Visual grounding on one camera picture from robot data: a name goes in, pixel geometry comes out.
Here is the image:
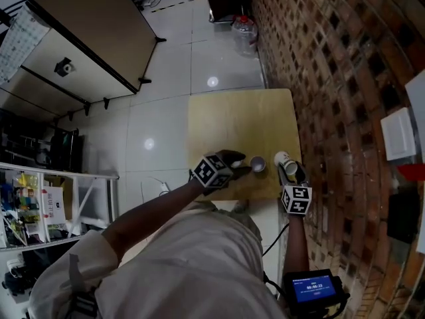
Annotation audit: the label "person's right forearm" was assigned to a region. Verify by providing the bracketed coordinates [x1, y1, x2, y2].
[282, 214, 309, 277]

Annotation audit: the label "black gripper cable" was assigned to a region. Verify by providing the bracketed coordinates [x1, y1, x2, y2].
[262, 223, 290, 257]

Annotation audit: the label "clear water jug red cap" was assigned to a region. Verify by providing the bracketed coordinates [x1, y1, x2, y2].
[231, 14, 259, 58]

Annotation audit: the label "patterned white sheet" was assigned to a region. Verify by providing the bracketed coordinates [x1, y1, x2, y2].
[0, 3, 50, 86]

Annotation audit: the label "black wall display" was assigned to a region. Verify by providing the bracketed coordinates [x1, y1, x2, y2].
[386, 193, 421, 245]

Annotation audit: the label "black device blue screen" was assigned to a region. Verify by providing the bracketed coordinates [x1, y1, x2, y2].
[282, 268, 349, 319]

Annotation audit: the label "person's left forearm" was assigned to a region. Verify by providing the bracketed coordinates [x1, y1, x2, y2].
[102, 181, 203, 268]

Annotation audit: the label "person's white shirt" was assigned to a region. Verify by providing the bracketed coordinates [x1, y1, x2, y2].
[28, 207, 286, 319]

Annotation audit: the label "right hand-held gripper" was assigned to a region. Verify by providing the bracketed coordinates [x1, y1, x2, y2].
[277, 161, 313, 216]

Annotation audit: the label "pile of colourful small items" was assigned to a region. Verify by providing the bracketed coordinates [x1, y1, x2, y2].
[0, 173, 43, 227]

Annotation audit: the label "red tape strip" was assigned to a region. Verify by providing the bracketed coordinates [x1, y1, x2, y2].
[397, 163, 425, 182]

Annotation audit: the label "white sign red print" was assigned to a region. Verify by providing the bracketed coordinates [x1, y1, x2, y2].
[42, 186, 66, 225]

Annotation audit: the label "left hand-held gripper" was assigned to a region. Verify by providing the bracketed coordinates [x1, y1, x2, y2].
[191, 150, 254, 190]

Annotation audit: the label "small black birdhouse box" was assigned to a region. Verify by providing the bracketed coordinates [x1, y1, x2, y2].
[54, 56, 76, 78]

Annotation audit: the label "white chest strap black buckle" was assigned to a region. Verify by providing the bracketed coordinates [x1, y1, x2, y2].
[68, 253, 99, 319]

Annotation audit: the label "person's beige trousers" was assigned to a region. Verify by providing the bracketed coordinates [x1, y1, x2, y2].
[195, 200, 263, 242]

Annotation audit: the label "white paper notice with text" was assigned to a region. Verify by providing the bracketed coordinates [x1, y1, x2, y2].
[404, 68, 425, 119]

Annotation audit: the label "white wall switch box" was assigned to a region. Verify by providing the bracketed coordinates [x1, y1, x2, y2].
[380, 107, 418, 161]

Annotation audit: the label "white metal shelf rack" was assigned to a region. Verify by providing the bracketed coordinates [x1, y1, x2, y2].
[0, 161, 120, 252]

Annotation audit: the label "brown partition panel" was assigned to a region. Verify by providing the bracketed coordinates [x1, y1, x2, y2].
[29, 0, 167, 94]

